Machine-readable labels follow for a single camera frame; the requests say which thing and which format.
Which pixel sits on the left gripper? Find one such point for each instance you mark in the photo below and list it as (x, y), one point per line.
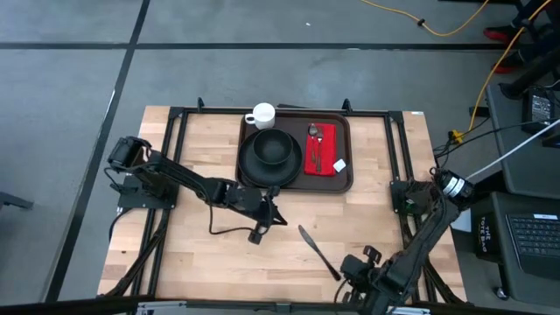
(251, 201)

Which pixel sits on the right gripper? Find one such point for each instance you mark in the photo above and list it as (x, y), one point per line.
(376, 275)

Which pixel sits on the metal knife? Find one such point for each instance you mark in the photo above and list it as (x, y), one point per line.
(308, 238)

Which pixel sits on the black round plate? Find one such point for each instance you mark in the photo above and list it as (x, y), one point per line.
(262, 175)

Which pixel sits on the black bowl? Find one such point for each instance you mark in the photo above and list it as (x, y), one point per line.
(273, 146)

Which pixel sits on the red cloth napkin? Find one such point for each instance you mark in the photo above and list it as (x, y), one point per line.
(330, 146)

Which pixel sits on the metal spoon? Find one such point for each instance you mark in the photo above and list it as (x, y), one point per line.
(312, 130)

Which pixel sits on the white mug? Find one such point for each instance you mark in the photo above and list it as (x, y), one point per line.
(264, 114)

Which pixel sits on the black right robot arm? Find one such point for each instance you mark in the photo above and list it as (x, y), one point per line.
(429, 232)

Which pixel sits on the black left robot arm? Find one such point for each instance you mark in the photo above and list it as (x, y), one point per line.
(184, 179)

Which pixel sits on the brown plastic tray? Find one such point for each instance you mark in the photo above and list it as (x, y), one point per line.
(324, 184)

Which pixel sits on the black tote bag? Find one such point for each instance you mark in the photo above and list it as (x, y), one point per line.
(486, 238)

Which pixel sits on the dark grey cart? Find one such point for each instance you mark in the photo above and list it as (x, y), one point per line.
(503, 280)

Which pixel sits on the dark laptop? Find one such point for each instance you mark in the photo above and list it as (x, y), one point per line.
(536, 240)

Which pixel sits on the dark grey table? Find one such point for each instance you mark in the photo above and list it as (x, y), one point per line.
(520, 175)

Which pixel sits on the black power supply box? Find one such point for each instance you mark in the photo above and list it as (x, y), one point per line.
(540, 109)

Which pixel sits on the grey furniture foot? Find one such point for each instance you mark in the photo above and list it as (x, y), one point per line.
(13, 201)

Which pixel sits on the black stand legs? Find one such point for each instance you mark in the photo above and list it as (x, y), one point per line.
(538, 74)

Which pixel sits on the person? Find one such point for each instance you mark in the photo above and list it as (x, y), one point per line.
(499, 32)

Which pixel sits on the black metal table frame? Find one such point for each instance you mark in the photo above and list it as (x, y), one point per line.
(376, 113)

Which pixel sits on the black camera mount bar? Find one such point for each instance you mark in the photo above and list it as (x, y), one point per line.
(65, 306)

